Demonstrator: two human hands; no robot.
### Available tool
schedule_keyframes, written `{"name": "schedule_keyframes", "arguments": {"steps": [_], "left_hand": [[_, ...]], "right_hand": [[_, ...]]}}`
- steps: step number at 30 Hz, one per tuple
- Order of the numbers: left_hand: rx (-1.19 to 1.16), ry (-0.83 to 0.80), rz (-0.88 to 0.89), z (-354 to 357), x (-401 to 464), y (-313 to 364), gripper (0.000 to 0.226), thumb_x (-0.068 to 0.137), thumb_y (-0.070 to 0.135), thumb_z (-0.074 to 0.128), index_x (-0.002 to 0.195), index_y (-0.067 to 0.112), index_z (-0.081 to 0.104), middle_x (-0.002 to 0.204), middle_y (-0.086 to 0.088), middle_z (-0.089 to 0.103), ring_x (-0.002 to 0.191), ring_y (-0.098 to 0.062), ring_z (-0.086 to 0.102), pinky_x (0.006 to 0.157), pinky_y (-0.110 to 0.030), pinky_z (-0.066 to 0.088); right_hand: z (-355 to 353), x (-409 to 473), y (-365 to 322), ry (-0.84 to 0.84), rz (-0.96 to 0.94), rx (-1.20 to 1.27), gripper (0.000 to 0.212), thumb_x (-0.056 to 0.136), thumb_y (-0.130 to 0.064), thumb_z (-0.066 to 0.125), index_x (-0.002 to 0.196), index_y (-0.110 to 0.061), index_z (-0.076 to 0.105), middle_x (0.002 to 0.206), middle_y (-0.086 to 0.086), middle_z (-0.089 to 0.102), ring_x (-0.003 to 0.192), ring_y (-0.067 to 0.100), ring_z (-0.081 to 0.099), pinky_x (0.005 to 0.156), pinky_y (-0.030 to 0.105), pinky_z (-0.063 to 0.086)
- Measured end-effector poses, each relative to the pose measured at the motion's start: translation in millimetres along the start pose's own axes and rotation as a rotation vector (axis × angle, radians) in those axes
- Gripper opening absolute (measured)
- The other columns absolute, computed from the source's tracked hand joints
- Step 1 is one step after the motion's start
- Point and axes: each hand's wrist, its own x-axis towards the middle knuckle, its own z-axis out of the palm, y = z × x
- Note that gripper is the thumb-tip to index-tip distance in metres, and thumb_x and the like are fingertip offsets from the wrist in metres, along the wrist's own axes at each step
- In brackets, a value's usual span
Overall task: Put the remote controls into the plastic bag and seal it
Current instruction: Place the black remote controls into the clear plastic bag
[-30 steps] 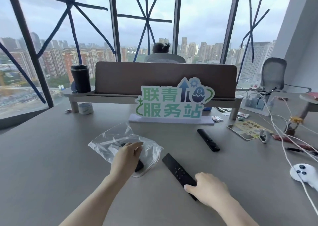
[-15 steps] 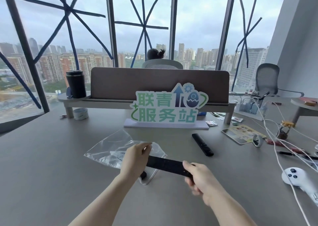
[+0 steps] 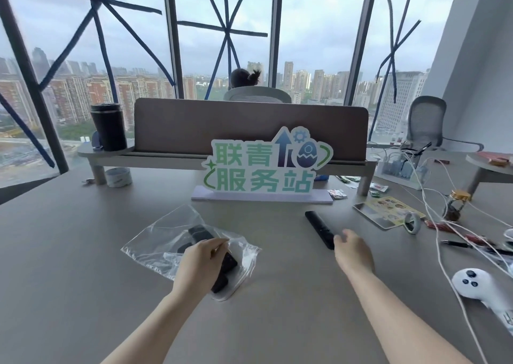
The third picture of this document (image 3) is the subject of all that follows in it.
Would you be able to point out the person's left hand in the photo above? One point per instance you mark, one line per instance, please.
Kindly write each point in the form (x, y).
(196, 265)

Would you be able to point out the person's right hand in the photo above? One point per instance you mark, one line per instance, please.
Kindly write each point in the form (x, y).
(356, 253)

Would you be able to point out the person's right thumb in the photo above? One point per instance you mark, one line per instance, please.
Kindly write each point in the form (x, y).
(340, 238)

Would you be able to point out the person's left fingers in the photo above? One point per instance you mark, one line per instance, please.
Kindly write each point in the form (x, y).
(218, 244)

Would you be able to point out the clear plastic bag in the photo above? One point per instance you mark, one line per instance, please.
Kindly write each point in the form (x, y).
(168, 235)

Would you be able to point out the person's right forearm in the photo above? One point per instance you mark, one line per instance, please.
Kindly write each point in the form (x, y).
(396, 319)

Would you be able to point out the person's left forearm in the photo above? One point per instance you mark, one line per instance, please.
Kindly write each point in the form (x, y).
(152, 327)

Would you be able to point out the black remote in bag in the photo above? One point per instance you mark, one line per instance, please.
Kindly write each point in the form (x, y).
(228, 264)

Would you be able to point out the small black device in bag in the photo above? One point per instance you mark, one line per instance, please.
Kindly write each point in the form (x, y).
(199, 232)

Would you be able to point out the long black remote control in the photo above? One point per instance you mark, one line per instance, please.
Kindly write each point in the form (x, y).
(319, 228)

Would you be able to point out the small white snack packet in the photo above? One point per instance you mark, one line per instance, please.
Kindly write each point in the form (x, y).
(337, 194)

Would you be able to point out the yellow printed card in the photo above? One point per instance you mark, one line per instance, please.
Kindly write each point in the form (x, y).
(386, 211)

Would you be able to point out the small green snack packet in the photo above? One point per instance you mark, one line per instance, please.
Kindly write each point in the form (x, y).
(378, 188)

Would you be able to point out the small grey tape roll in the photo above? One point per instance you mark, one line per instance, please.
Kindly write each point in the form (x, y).
(412, 223)

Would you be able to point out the green and blue cutout sign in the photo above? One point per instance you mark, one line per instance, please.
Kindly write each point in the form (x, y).
(260, 167)

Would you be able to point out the clear box with power strip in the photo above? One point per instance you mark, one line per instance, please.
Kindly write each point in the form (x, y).
(400, 171)

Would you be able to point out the red snack packet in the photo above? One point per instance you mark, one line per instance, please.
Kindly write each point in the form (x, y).
(479, 240)
(441, 226)

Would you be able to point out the black pen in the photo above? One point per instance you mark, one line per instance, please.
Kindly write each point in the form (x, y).
(457, 244)

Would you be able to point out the white tape roll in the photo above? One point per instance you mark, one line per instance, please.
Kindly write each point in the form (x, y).
(119, 177)

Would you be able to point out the glass jar with gold lid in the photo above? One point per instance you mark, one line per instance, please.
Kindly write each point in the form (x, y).
(457, 205)

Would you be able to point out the brown desk divider panel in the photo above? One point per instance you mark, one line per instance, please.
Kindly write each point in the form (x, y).
(176, 127)

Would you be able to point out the grey desk shelf riser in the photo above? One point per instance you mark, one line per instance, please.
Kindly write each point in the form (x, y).
(120, 157)

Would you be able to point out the small metal keys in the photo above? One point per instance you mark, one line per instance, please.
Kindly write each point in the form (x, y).
(89, 181)

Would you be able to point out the white handheld controller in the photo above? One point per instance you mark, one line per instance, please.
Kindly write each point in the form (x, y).
(477, 285)

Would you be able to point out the grey office chair with armrests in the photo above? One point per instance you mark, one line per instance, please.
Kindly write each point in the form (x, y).
(427, 121)

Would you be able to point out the grey mesh office chair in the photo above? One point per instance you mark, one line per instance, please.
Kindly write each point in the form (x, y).
(256, 95)

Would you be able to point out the black insulated tumbler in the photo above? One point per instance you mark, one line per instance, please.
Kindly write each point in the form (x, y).
(108, 129)

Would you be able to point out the blue item behind tumbler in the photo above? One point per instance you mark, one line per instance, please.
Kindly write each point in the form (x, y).
(96, 141)

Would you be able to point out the round grey side shelf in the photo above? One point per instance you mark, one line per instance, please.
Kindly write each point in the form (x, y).
(491, 165)

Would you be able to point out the red flat item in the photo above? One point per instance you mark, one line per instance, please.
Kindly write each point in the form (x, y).
(495, 157)

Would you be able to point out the blue tape strips on windows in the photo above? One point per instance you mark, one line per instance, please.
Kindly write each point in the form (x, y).
(100, 23)

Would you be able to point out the dark window frame post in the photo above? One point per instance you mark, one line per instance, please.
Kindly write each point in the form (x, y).
(275, 31)
(173, 35)
(30, 83)

